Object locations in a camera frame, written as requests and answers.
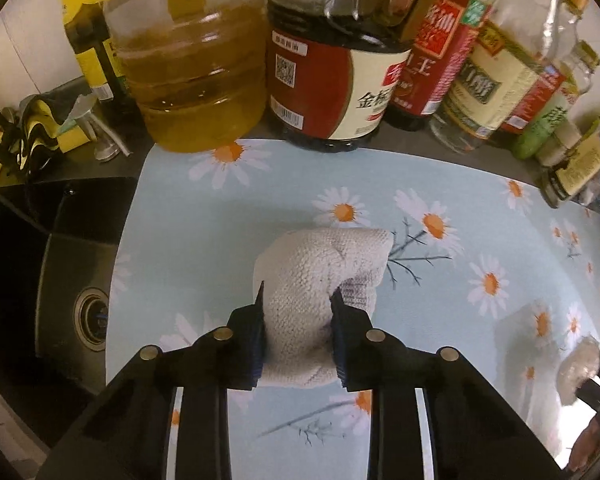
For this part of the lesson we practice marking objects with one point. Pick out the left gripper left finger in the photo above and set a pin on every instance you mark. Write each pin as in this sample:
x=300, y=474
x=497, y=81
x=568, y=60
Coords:
x=227, y=358

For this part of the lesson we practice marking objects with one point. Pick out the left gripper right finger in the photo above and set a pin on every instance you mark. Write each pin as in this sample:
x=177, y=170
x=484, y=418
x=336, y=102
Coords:
x=370, y=359

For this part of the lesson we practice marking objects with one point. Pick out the white plastic ball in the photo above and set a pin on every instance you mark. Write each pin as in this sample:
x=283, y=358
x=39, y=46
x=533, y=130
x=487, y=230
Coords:
x=581, y=364

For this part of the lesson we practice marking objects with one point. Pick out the white knitted cloth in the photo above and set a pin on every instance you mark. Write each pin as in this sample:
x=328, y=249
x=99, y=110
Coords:
x=299, y=273

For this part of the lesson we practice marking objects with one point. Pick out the black kitchen sink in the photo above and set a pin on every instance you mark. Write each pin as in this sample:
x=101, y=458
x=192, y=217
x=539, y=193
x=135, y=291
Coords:
x=58, y=244

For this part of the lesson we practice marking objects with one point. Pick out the black kitchen faucet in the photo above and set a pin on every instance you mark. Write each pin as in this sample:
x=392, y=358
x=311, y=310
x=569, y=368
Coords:
x=11, y=145

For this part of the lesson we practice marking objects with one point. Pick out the sesame oil bottle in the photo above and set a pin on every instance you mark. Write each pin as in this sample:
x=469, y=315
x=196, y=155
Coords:
x=572, y=176

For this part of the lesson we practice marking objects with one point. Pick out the green label bottle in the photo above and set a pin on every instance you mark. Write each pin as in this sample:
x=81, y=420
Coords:
x=577, y=69

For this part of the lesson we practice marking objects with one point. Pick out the yellow green sponge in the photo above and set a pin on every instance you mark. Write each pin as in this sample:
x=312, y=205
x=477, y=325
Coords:
x=70, y=136

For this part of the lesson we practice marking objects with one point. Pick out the yellow black dish cloth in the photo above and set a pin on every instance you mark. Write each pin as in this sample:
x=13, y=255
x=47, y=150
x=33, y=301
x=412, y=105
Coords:
x=39, y=119

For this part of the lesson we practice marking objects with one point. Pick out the white vinegar bottle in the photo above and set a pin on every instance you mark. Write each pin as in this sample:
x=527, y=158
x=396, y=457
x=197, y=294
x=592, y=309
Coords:
x=513, y=47

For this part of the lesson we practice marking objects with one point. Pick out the large soy sauce jug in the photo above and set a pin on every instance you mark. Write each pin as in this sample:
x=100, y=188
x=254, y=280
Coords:
x=333, y=66

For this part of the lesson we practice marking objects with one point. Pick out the large cooking oil jug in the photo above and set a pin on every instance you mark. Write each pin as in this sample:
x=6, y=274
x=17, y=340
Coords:
x=195, y=68

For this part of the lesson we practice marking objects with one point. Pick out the red label clear bottle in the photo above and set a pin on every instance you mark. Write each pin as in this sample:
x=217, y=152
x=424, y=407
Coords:
x=553, y=75

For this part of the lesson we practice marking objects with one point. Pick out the red label sauce bottle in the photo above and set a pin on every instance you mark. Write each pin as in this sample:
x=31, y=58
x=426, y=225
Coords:
x=442, y=44

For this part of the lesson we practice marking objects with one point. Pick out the dark oil bottle yellow label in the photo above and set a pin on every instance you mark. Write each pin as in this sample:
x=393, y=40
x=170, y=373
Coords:
x=88, y=35

